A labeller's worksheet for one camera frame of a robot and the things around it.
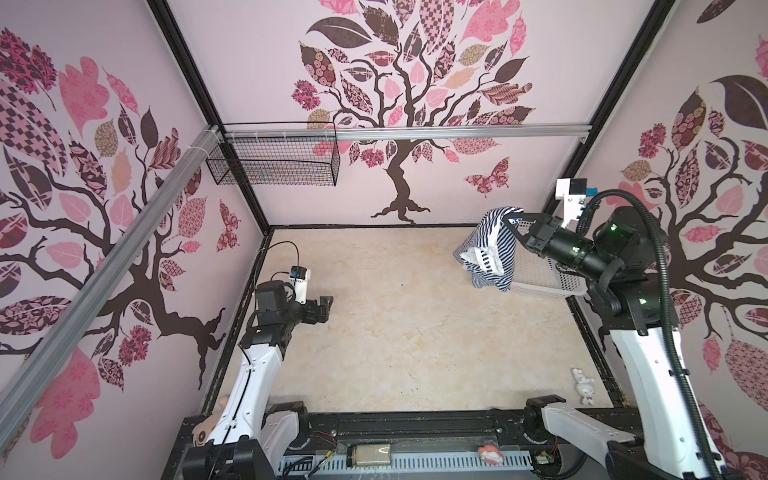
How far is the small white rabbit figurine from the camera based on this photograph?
2.60ft

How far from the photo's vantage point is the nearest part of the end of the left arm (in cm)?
72

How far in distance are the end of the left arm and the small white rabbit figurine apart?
0.72 m
